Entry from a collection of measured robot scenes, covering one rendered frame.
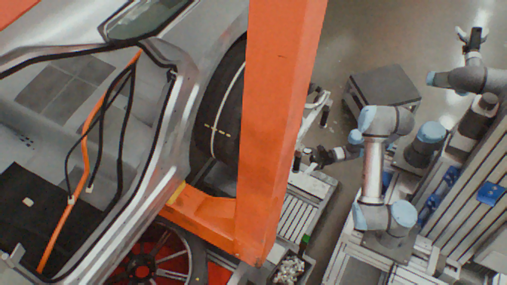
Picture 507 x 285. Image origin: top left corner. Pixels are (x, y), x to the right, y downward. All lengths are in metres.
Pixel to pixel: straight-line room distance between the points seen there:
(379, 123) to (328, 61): 2.13
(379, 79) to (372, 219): 1.68
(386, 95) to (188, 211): 1.72
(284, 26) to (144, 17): 0.61
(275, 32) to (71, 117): 1.42
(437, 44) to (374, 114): 2.58
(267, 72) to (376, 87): 2.26
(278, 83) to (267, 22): 0.21
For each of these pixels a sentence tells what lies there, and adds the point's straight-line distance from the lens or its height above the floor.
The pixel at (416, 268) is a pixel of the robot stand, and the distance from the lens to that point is 2.54.
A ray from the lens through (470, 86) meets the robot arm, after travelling 2.33.
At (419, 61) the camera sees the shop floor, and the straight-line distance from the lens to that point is 4.51.
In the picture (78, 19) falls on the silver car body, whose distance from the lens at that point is 1.66.
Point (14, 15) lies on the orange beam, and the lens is 0.53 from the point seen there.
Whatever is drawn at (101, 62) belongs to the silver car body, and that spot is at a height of 1.05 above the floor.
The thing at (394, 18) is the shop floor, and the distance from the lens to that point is 4.84.
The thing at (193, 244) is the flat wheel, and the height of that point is 0.51.
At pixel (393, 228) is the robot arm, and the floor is 0.99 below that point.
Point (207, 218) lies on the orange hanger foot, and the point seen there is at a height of 0.72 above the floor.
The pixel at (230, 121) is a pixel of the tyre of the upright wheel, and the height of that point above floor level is 1.04.
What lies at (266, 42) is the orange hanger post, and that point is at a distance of 1.41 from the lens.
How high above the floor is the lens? 2.95
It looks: 53 degrees down
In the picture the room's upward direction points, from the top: 5 degrees clockwise
